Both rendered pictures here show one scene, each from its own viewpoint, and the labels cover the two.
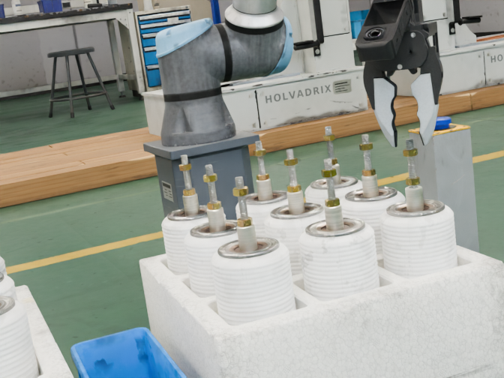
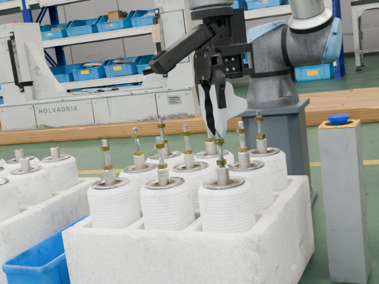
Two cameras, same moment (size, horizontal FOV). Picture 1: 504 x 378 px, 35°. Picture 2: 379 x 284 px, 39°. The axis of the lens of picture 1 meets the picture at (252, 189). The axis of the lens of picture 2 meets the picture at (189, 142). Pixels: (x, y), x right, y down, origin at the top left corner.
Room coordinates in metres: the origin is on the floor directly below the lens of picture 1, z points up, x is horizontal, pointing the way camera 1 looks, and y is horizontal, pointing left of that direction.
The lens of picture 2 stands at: (0.34, -0.81, 0.49)
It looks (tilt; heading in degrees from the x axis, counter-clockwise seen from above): 10 degrees down; 45
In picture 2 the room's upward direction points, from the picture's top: 7 degrees counter-clockwise
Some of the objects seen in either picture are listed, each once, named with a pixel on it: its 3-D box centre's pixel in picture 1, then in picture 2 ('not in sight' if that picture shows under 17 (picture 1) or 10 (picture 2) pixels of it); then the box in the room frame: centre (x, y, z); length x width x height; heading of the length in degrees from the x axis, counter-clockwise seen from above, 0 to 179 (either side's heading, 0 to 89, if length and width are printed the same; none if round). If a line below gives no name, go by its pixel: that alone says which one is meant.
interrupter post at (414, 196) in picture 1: (414, 199); (223, 176); (1.02, -0.21, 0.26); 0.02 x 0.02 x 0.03
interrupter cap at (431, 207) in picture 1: (415, 208); (224, 183); (1.02, -0.21, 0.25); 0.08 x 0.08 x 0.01
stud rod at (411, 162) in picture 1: (412, 167); (220, 152); (1.02, -0.21, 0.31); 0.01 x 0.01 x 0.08
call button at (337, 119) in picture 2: (438, 124); (338, 120); (1.25, -0.31, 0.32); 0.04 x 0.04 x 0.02
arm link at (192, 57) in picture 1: (190, 55); (269, 46); (1.60, 0.08, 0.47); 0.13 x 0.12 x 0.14; 106
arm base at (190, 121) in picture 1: (195, 114); (270, 87); (1.60, 0.09, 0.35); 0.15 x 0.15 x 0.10
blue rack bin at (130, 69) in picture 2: not in sight; (126, 66); (4.51, 4.27, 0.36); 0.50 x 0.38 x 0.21; 23
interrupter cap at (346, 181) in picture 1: (334, 183); (262, 152); (1.24, -0.13, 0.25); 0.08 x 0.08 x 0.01
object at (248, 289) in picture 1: (258, 319); (117, 228); (0.94, 0.01, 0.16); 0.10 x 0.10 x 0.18
